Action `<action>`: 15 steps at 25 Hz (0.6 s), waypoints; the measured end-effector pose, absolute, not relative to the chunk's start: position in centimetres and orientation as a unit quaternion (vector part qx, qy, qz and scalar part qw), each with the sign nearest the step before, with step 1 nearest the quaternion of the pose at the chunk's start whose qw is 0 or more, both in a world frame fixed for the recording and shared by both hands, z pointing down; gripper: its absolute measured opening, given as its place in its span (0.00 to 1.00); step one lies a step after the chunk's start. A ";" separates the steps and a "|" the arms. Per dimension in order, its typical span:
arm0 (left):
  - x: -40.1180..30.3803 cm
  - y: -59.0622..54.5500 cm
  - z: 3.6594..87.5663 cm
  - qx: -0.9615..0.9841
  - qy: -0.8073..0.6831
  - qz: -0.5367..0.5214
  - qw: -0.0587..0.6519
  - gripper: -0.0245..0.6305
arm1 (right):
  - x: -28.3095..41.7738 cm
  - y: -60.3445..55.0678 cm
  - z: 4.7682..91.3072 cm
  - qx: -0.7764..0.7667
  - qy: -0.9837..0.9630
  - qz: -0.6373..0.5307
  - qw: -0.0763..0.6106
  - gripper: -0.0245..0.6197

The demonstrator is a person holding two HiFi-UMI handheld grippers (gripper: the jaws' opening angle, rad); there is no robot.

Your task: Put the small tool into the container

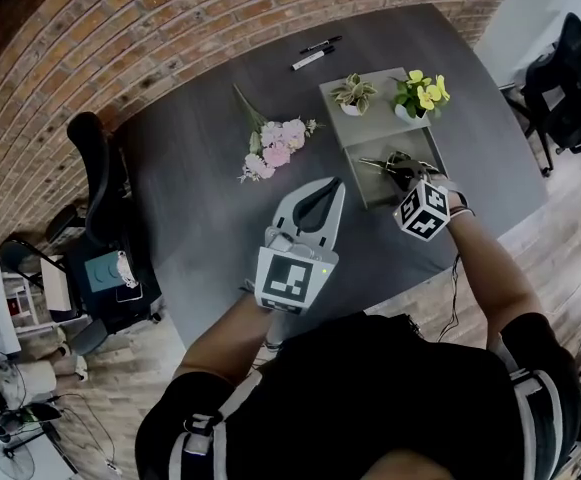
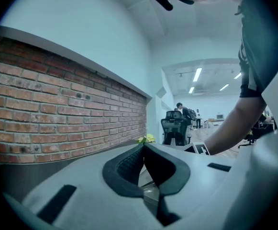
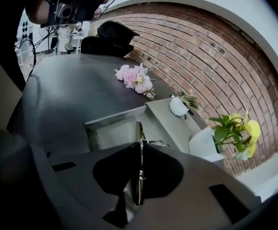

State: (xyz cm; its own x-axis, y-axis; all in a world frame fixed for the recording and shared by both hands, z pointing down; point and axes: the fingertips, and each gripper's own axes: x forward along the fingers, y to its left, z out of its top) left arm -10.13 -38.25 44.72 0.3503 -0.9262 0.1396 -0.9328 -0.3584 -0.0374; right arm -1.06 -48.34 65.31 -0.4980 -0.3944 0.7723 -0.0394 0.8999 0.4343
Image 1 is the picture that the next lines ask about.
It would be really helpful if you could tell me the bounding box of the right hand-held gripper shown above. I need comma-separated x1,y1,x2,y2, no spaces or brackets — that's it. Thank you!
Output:
385,151,469,243

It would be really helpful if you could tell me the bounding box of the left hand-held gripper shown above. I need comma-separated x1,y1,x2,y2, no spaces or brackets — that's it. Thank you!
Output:
253,176,346,315

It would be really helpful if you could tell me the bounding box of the grey metal tray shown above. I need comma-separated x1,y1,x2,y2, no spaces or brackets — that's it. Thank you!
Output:
318,66,449,210

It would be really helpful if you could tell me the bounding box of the person's right forearm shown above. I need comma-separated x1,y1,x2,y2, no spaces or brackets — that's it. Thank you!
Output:
447,207,546,349

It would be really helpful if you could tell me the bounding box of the person's left forearm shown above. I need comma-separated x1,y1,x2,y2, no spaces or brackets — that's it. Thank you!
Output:
174,292,284,384

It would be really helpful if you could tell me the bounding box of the pink flower bouquet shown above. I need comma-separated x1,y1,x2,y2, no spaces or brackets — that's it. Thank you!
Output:
232,83,325,184

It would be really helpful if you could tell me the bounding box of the yellow flower potted plant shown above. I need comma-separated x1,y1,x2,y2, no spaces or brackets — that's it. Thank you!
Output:
388,69,451,125

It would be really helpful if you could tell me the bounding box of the small green potted plant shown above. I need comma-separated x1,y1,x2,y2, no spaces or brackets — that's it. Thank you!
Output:
329,72,379,118

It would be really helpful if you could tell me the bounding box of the white marker with black cap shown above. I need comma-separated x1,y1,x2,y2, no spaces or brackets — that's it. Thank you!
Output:
290,45,336,72

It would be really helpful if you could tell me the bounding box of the black pen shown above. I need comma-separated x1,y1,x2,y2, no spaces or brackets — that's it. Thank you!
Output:
299,35,344,55

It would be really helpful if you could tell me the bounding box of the black mesh office chair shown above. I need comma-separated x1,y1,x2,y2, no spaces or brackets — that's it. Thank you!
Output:
522,12,581,177

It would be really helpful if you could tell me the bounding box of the person's black shirt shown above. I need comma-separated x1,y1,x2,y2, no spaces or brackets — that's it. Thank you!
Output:
134,311,581,480

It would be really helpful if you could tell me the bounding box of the white headset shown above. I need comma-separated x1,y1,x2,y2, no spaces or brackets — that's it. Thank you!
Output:
115,250,139,289

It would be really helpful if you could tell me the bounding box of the black high-back office chair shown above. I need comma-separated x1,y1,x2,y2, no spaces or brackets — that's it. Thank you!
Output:
44,111,164,357

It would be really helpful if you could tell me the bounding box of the white box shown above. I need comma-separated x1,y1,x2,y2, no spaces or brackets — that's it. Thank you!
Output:
39,255,74,312

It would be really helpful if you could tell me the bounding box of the black folding chair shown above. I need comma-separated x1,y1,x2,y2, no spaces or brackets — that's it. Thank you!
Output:
0,237,79,320

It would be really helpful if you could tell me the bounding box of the white floor fan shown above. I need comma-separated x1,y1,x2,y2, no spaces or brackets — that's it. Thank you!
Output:
0,432,37,480

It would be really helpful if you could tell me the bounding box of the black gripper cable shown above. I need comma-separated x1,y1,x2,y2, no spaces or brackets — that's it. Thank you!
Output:
437,252,465,344

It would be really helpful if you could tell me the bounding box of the person's left shoulder strap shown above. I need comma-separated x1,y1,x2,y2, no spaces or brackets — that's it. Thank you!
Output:
168,367,264,480

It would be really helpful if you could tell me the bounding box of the person's shoulder strap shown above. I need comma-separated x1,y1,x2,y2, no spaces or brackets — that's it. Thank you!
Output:
492,340,566,480
168,367,264,480

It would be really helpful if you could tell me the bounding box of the person's right shoulder strap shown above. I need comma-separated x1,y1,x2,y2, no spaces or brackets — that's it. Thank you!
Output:
492,340,566,480

